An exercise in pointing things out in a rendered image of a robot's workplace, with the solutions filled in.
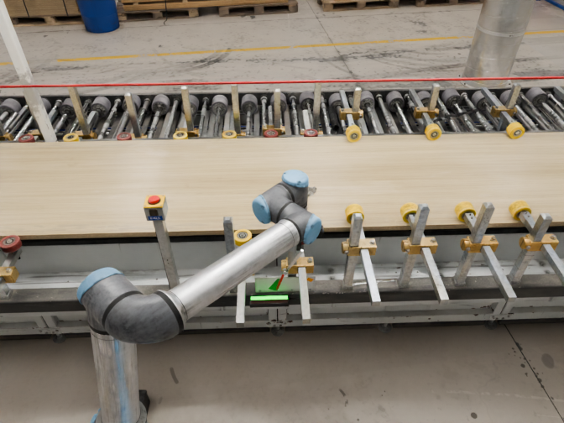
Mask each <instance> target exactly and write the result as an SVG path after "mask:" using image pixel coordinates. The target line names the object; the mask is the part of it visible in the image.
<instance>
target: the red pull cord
mask: <svg viewBox="0 0 564 423"><path fill-rule="evenodd" d="M536 79H564V76H533V77H482V78H430V79H378V80H326V81H224V82H171V83H120V84H68V85H16V86H0V88H25V87H76V86H178V85H229V84H280V83H332V82H383V81H485V80H536Z"/></svg>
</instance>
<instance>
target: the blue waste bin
mask: <svg viewBox="0 0 564 423"><path fill-rule="evenodd" d="M76 1H77V4H78V7H79V9H80V12H81V16H82V18H83V21H84V24H85V26H86V30H87V31H88V32H91V33H96V34H101V33H107V32H112V31H114V30H116V29H118V28H119V26H120V25H119V20H118V11H117V7H116V2H115V0H76Z"/></svg>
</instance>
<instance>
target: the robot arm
mask: <svg viewBox="0 0 564 423"><path fill-rule="evenodd" d="M281 179H282V181H281V182H280V183H278V184H277V185H274V186H273V187H271V188H270V189H268V190H267V191H265V192H264V193H263V194H261V195H258V197H256V198H255V199H254V200H253V202H252V209H253V213H254V215H255V216H256V218H257V219H258V220H259V221H260V222H261V223H263V224H269V223H270V222H273V223H274V224H275V225H273V226H272V227H270V228H269V229H267V230H266V231H264V232H262V233H260V234H259V235H258V236H256V237H255V238H253V239H251V240H249V241H248V242H246V243H245V244H243V245H242V246H240V247H238V248H236V249H235V250H233V251H232V252H231V253H229V254H227V255H225V256H224V257H222V258H220V259H218V260H217V261H216V262H215V263H213V264H211V265H209V266H208V267H206V268H204V269H203V270H202V271H200V272H198V273H197V274H195V275H193V276H191V277H190V278H189V279H187V280H185V281H184V282H182V283H181V284H179V285H177V286H176V287H174V288H173V289H171V290H169V291H163V290H157V291H155V292H154V293H153V294H151V295H143V293H142V292H141V291H139V290H138V289H137V288H136V287H135V286H134V285H133V284H132V283H131V282H130V281H129V280H128V279H127V278H126V277H125V276H124V274H123V273H120V272H119V271H118V270H116V269H114V268H103V269H98V270H96V271H94V272H93V273H91V274H89V275H88V276H87V277H86V278H85V279H84V280H83V281H82V282H81V284H80V285H79V288H78V290H77V298H78V300H79V302H80V303H81V304H82V305H84V306H85V308H86V314H87V320H88V326H89V327H90V330H91V343H92V349H93V356H94V362H95V369H96V375H97V387H98V394H99V400H100V406H101V408H100V409H99V410H98V413H97V414H95V415H94V416H93V417H92V419H91V422H90V423H148V422H147V412H146V409H145V407H144V405H143V403H142V402H141V401H139V391H138V361H137V345H136V344H151V343H156V342H162V341H165V340H168V339H171V338H172V337H175V336H176V335H178V334H179V333H180V332H182V331H183V330H184V329H185V322H186V321H187V320H188V319H190V318H191V317H193V316H194V315H195V314H197V313H198V312H199V311H201V310H203V309H204V308H206V307H207V306H209V305H210V304H211V303H212V302H214V301H215V300H217V299H219V298H220V297H221V296H223V295H225V294H226V293H227V292H228V291H230V290H231V289H233V288H234V287H236V286H237V285H239V284H241V283H242V282H243V281H244V280H246V279H247V278H249V277H250V276H252V275H253V274H255V273H256V272H258V271H259V270H261V269H262V268H263V267H264V266H266V265H267V264H269V263H271V262H272V261H274V260H275V259H276V258H278V257H279V256H280V255H282V254H283V253H285V252H286V251H291V252H295V254H298V253H299V252H300V250H301V242H303V243H304V244H311V243H313V242H314V241H315V240H316V238H317V237H321V235H322V234H323V233H324V228H323V225H321V219H320V218H319V217H317V216H316V215H315V214H314V213H313V214H312V213H311V212H309V211H307V205H308V203H307V202H308V189H309V177H308V175H307V174H306V173H305V172H303V171H301V170H287V171H285V172H284V173H283V174H282V177H281Z"/></svg>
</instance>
